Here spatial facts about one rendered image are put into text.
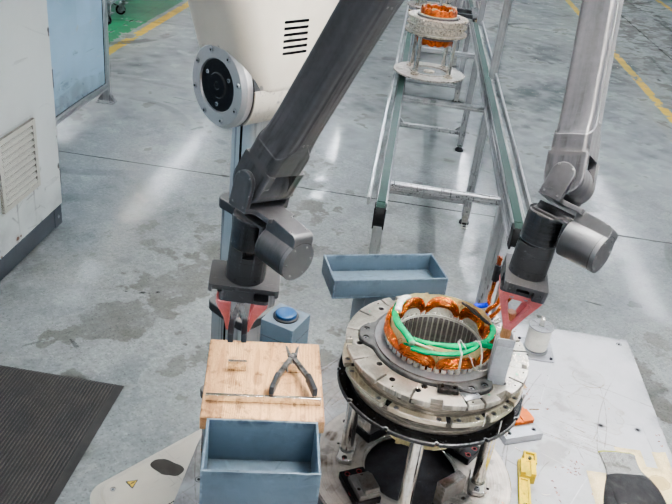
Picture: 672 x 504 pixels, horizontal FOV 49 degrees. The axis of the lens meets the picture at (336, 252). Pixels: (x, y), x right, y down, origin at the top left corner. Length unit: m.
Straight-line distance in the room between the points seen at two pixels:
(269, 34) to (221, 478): 0.73
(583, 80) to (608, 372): 0.97
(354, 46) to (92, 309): 2.58
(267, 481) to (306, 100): 0.53
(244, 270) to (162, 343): 2.06
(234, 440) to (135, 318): 2.11
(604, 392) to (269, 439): 0.95
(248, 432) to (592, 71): 0.74
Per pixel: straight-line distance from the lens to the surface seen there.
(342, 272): 1.62
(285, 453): 1.20
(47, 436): 2.72
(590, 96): 1.15
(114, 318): 3.26
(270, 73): 1.36
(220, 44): 1.37
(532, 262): 1.13
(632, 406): 1.88
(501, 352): 1.23
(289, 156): 0.96
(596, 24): 1.20
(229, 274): 1.08
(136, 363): 3.01
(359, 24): 0.88
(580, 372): 1.93
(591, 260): 1.08
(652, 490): 1.65
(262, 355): 1.28
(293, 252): 0.98
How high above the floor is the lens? 1.84
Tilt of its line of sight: 29 degrees down
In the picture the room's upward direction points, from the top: 7 degrees clockwise
